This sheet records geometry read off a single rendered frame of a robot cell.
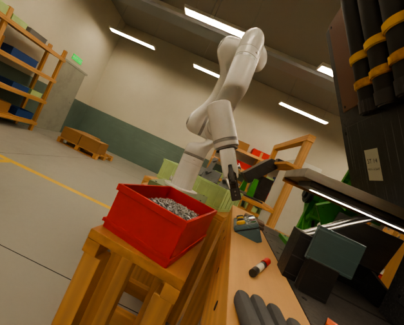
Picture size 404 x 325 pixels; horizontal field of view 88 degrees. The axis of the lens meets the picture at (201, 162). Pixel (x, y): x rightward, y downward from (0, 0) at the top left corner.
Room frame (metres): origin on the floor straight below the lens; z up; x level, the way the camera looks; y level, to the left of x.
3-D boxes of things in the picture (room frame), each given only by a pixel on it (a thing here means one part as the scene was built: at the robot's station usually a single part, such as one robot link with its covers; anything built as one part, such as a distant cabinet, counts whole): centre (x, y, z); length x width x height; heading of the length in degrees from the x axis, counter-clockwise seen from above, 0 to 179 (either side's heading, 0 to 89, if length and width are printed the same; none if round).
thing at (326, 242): (0.44, -0.33, 0.97); 0.10 x 0.02 x 0.14; 80
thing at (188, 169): (1.14, 0.05, 0.97); 0.19 x 0.19 x 0.18
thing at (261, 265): (0.45, -0.21, 0.91); 0.13 x 0.02 x 0.02; 148
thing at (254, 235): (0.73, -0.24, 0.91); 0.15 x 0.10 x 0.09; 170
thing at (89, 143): (5.79, 3.04, 0.22); 1.20 x 0.81 x 0.44; 83
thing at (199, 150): (1.15, 0.02, 1.19); 0.19 x 0.12 x 0.24; 99
